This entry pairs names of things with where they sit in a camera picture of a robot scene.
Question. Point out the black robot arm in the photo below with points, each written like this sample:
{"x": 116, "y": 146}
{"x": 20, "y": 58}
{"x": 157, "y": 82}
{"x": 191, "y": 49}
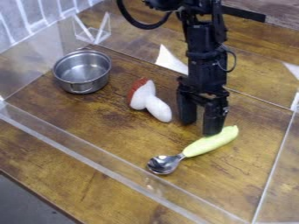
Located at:
{"x": 203, "y": 27}

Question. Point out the green handled metal spoon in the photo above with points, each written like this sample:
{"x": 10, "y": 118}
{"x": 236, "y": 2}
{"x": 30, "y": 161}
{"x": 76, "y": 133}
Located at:
{"x": 164, "y": 164}

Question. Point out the small steel pot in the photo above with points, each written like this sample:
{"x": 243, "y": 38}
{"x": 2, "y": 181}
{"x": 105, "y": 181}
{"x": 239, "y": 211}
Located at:
{"x": 81, "y": 71}

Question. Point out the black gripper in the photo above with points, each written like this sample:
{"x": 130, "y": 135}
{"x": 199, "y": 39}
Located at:
{"x": 201, "y": 89}

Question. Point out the white red toy mushroom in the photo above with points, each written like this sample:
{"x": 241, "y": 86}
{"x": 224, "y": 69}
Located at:
{"x": 141, "y": 98}

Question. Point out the clear acrylic enclosure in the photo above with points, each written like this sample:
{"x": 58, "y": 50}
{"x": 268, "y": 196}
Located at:
{"x": 76, "y": 148}

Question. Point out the black bar on table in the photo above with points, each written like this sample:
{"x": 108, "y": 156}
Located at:
{"x": 244, "y": 14}

